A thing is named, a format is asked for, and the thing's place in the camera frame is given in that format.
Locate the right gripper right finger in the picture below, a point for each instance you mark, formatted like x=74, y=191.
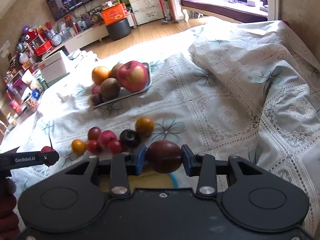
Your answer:
x=203, y=167

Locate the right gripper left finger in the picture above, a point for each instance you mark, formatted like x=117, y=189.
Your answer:
x=123, y=165

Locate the small red tomato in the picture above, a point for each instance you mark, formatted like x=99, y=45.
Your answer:
x=115, y=147

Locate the pink radish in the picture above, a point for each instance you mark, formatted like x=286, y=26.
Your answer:
x=105, y=138

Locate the dark red plum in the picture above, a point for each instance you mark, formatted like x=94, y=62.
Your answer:
x=94, y=133
x=164, y=156

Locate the yellow orange tomato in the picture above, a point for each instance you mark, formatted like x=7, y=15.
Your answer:
x=78, y=146
x=144, y=126

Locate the red radish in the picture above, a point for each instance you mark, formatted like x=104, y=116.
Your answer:
x=49, y=156

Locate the gold metal tray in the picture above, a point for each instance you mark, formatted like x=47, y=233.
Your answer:
x=149, y=179

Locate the red can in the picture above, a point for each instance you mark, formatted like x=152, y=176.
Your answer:
x=15, y=106

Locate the glass jar of nuts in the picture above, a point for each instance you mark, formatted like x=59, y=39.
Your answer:
x=32, y=104

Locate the dark plum on plate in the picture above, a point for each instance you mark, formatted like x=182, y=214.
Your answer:
x=96, y=99

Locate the front brown kiwi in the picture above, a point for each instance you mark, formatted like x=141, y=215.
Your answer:
x=110, y=88

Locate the brown kiwi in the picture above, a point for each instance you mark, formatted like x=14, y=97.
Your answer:
x=110, y=88
x=114, y=71

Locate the red plum on plate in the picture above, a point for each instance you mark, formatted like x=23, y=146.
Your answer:
x=96, y=89

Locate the white lace floral tablecloth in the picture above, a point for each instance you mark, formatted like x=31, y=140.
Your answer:
x=221, y=88

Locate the large red apple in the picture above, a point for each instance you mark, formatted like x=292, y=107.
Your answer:
x=133, y=76

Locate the back brown kiwi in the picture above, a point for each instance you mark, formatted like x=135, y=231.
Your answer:
x=114, y=71

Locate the large orange with stem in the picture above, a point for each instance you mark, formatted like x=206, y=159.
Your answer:
x=100, y=74

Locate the white cardboard box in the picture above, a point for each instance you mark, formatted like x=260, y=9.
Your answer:
x=55, y=67

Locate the white low cabinet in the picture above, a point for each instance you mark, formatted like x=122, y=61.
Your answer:
x=84, y=38

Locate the black round ottoman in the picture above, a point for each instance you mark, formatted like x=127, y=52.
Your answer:
x=118, y=30

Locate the orange crate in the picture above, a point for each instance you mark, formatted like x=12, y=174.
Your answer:
x=113, y=11

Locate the purple sofa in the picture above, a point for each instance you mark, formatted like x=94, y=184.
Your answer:
x=245, y=11

